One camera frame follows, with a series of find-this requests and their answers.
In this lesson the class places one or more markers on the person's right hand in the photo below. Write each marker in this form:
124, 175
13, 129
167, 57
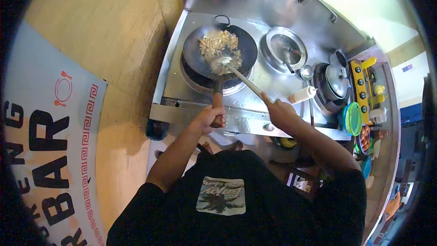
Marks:
281, 112

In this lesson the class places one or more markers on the person's left hand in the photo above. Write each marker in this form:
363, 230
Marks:
205, 119

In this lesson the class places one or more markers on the person's right fingers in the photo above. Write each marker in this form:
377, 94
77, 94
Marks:
267, 99

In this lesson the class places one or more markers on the person's left fingers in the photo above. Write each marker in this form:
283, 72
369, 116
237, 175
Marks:
220, 118

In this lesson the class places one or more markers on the long metal spatula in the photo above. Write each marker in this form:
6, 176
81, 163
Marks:
244, 80

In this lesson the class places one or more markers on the stainless steel stove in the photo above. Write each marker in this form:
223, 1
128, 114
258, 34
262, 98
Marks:
273, 85

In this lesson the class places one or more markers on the person's legs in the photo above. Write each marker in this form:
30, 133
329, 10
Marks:
238, 145

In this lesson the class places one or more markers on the white squeeze bottle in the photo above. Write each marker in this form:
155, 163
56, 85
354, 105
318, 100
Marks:
302, 95

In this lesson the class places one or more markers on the dark bowl with yellow contents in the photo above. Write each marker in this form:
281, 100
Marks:
286, 142

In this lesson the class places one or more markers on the metal ladle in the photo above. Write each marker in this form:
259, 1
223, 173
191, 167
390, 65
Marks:
306, 72

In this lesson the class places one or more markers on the round metal basin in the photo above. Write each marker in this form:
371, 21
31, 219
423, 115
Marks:
285, 49

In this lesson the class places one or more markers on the dark blue gas cylinder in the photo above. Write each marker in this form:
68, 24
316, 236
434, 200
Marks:
156, 129

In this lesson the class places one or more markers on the metal pot with lid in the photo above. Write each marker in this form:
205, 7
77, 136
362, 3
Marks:
336, 80

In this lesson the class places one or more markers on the fried rice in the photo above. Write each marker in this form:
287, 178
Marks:
218, 46

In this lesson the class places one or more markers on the yellow rack with bottles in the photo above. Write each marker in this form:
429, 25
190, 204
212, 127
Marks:
362, 92

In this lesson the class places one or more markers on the person's body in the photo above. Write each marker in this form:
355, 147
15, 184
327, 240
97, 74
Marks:
259, 208

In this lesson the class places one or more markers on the bowl of brown eggs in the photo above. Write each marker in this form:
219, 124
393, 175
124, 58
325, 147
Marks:
364, 138

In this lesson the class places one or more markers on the white printed banner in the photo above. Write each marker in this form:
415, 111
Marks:
41, 126

